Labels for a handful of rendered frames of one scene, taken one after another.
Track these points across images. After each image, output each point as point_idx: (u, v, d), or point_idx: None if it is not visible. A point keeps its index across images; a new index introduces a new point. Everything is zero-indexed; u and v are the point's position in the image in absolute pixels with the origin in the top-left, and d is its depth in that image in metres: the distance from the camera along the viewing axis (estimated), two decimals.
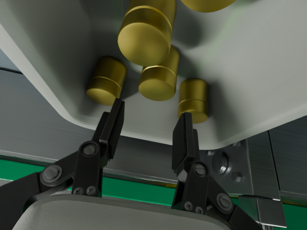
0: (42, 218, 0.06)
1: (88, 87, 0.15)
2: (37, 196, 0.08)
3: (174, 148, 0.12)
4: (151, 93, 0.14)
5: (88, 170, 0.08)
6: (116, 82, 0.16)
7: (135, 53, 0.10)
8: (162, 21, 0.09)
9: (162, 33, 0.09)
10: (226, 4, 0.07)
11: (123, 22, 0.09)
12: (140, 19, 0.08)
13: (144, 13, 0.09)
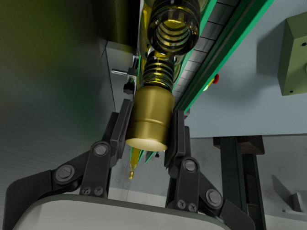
0: (42, 218, 0.06)
1: None
2: (49, 194, 0.08)
3: None
4: (141, 146, 0.12)
5: (98, 170, 0.08)
6: None
7: None
8: None
9: None
10: None
11: None
12: None
13: None
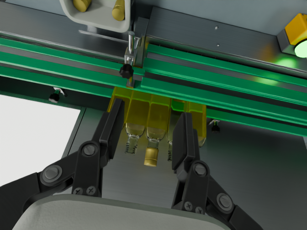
0: (42, 218, 0.06)
1: None
2: (37, 196, 0.08)
3: (174, 148, 0.12)
4: (151, 165, 0.41)
5: (88, 170, 0.08)
6: None
7: None
8: None
9: None
10: None
11: None
12: None
13: None
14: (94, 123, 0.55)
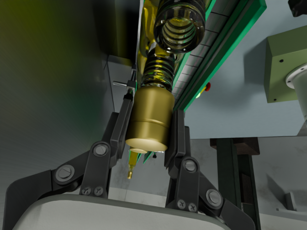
0: (42, 218, 0.06)
1: None
2: (49, 194, 0.08)
3: None
4: None
5: (98, 170, 0.08)
6: None
7: (140, 147, 0.12)
8: (161, 131, 0.11)
9: (161, 143, 0.11)
10: None
11: (129, 132, 0.11)
12: (143, 136, 0.10)
13: (146, 128, 0.10)
14: None
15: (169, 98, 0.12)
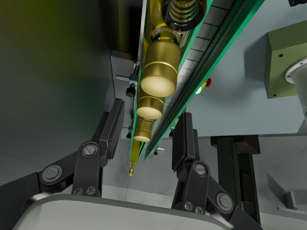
0: (42, 218, 0.06)
1: None
2: (37, 196, 0.08)
3: (174, 148, 0.12)
4: (145, 114, 0.20)
5: (88, 170, 0.08)
6: None
7: (152, 90, 0.15)
8: (170, 71, 0.13)
9: (171, 80, 0.13)
10: None
11: (144, 73, 0.13)
12: (156, 73, 0.13)
13: (158, 68, 0.13)
14: None
15: (177, 50, 0.15)
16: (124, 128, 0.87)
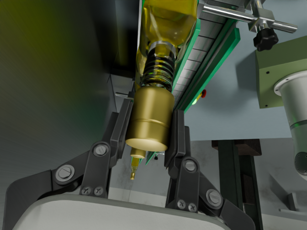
0: (42, 218, 0.06)
1: None
2: (49, 194, 0.08)
3: None
4: None
5: (98, 170, 0.08)
6: None
7: None
8: None
9: None
10: (158, 151, 0.13)
11: None
12: None
13: None
14: None
15: None
16: None
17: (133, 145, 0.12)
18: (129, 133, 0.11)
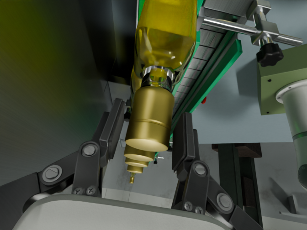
0: (42, 218, 0.06)
1: None
2: (37, 196, 0.08)
3: (174, 148, 0.12)
4: (133, 164, 0.22)
5: (88, 170, 0.08)
6: None
7: (134, 158, 0.17)
8: None
9: (148, 157, 0.16)
10: (158, 151, 0.13)
11: (126, 149, 0.16)
12: (135, 152, 0.15)
13: None
14: None
15: None
16: (123, 141, 0.90)
17: (133, 145, 0.12)
18: (129, 133, 0.11)
